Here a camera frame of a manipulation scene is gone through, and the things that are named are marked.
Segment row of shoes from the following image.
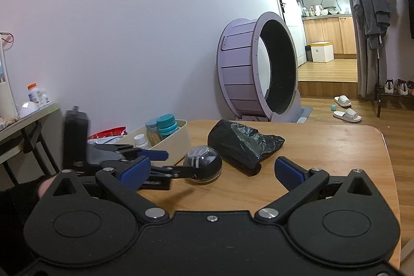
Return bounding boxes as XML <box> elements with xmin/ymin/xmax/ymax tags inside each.
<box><xmin>383</xmin><ymin>79</ymin><xmax>414</xmax><ymax>96</ymax></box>

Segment cream plastic storage bin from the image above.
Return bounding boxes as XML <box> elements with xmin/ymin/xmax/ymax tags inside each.
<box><xmin>115</xmin><ymin>119</ymin><xmax>191</xmax><ymax>167</ymax></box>

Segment white face mask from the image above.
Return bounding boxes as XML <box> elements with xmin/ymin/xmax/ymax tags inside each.
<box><xmin>18</xmin><ymin>101</ymin><xmax>40</xmax><ymax>118</ymax></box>

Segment white cylinder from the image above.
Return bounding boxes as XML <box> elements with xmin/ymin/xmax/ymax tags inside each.
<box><xmin>0</xmin><ymin>80</ymin><xmax>17</xmax><ymax>120</ymax></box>

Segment person's left hand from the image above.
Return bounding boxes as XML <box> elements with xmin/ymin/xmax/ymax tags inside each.
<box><xmin>37</xmin><ymin>177</ymin><xmax>55</xmax><ymax>199</ymax></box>

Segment black gyro ball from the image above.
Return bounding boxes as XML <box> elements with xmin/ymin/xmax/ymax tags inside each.
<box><xmin>183</xmin><ymin>144</ymin><xmax>223</xmax><ymax>185</ymax></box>

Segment white foam box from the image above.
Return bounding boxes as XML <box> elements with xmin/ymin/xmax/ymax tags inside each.
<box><xmin>310</xmin><ymin>41</ymin><xmax>334</xmax><ymax>63</ymax></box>

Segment teal bottle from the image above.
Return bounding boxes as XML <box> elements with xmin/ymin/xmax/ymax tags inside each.
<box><xmin>156</xmin><ymin>114</ymin><xmax>179</xmax><ymax>139</ymax></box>

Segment wooden kitchen base cabinet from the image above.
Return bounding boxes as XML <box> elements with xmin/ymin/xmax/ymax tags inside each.
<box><xmin>302</xmin><ymin>16</ymin><xmax>358</xmax><ymax>55</ymax></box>

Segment purple cat wheel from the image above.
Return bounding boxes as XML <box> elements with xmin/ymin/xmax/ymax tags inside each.
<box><xmin>217</xmin><ymin>11</ymin><xmax>303</xmax><ymax>124</ymax></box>

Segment red snack bag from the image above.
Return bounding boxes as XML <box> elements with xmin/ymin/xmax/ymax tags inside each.
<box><xmin>87</xmin><ymin>126</ymin><xmax>128</xmax><ymax>144</ymax></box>

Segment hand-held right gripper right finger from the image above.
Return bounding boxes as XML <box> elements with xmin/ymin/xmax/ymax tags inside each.
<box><xmin>255</xmin><ymin>157</ymin><xmax>377</xmax><ymax>225</ymax></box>

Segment small white bottle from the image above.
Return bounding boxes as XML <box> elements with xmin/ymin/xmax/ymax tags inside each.
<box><xmin>134</xmin><ymin>133</ymin><xmax>151</xmax><ymax>150</ymax></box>

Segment grey hanging clothes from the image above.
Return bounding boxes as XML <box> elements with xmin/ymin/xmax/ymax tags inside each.
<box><xmin>353</xmin><ymin>0</ymin><xmax>392</xmax><ymax>50</ymax></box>

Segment folding side table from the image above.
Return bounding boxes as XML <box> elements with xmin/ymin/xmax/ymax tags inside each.
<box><xmin>0</xmin><ymin>101</ymin><xmax>60</xmax><ymax>186</ymax></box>

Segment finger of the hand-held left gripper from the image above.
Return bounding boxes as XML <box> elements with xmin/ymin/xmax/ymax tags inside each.
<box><xmin>121</xmin><ymin>148</ymin><xmax>169</xmax><ymax>164</ymax></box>
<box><xmin>139</xmin><ymin>165</ymin><xmax>198</xmax><ymax>191</ymax></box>

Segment light blue capped bottle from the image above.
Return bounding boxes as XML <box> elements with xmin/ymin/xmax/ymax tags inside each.
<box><xmin>145</xmin><ymin>119</ymin><xmax>162</xmax><ymax>147</ymax></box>

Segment black clothes rack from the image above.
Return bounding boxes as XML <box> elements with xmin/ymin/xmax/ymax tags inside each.
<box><xmin>354</xmin><ymin>0</ymin><xmax>414</xmax><ymax>118</ymax></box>

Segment white orange capped bottle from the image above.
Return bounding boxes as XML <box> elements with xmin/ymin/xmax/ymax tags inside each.
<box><xmin>27</xmin><ymin>84</ymin><xmax>50</xmax><ymax>107</ymax></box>

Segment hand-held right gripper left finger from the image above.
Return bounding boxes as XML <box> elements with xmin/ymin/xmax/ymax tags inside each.
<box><xmin>50</xmin><ymin>157</ymin><xmax>170</xmax><ymax>226</ymax></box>

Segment grey curtain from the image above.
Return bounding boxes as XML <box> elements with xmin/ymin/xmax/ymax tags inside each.
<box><xmin>331</xmin><ymin>0</ymin><xmax>377</xmax><ymax>99</ymax></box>

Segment black plastic bag roll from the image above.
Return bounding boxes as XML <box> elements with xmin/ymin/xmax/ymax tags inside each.
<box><xmin>207</xmin><ymin>119</ymin><xmax>286</xmax><ymax>177</ymax></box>

